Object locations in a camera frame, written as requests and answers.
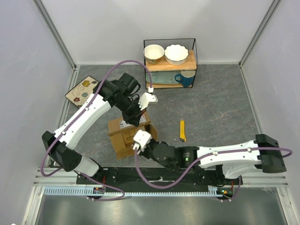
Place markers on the grey slotted cable duct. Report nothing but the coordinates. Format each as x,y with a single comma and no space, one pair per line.
135,190

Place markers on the blue mug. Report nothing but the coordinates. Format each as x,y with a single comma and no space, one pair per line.
185,78

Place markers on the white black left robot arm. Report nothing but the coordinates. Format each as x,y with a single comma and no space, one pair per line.
60,144

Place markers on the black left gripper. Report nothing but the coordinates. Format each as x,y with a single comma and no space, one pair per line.
135,118

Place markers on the white scalloped bowl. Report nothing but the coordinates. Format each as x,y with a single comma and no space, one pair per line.
176,54

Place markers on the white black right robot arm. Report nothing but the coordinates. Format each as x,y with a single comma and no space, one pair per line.
262,153

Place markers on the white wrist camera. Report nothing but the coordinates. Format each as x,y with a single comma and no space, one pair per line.
141,139
147,98

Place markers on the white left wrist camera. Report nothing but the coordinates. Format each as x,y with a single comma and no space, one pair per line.
147,98

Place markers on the floral square coaster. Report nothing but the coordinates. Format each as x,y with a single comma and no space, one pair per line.
81,92

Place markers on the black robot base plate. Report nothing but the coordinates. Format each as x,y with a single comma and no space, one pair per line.
119,176

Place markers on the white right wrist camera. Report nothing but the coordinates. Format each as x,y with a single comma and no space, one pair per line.
141,139

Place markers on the brown cardboard express box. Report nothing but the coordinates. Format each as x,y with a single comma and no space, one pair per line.
121,134

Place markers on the pale green rectangular plate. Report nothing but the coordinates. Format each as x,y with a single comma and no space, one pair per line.
164,77

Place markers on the yellow utility knife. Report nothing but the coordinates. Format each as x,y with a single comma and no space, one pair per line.
182,131

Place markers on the cream ceramic bowl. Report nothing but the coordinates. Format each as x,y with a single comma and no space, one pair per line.
153,53

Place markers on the black wire wooden shelf rack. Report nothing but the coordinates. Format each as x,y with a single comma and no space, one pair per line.
164,66

